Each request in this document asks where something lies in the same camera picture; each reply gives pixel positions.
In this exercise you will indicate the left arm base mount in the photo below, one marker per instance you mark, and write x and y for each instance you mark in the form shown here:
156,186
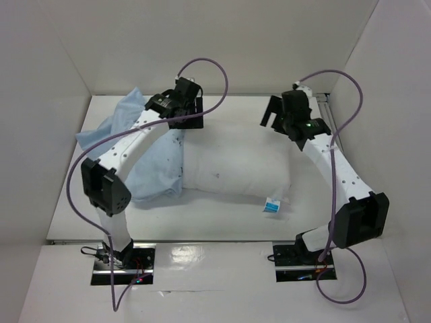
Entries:
137,267

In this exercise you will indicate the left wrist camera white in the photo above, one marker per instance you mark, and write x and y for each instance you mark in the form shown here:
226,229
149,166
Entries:
191,79

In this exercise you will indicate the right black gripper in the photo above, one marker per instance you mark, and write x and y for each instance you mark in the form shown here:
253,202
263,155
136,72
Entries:
271,110

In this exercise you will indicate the aluminium rail frame right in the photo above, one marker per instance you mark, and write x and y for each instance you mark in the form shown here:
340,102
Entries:
325,110

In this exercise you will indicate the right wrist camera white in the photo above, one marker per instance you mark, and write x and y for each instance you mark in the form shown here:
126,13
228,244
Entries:
297,85

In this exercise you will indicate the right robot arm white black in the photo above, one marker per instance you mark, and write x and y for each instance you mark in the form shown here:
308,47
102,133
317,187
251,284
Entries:
360,213

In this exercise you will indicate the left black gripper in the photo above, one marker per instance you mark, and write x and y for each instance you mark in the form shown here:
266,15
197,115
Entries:
194,122

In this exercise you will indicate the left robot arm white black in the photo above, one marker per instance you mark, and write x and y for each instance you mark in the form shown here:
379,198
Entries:
104,177

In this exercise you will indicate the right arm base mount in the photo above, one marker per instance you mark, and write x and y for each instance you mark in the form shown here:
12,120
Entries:
290,266

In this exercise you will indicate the white pillow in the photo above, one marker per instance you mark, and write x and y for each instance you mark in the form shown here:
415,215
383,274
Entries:
237,159

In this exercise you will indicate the light blue pillowcase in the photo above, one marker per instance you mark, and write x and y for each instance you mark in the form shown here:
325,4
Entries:
159,172

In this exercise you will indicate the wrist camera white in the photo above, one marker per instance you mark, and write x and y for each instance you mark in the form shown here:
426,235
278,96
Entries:
297,85
191,79

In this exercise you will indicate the blue white pillow label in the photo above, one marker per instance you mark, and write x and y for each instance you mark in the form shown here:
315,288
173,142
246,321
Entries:
272,205

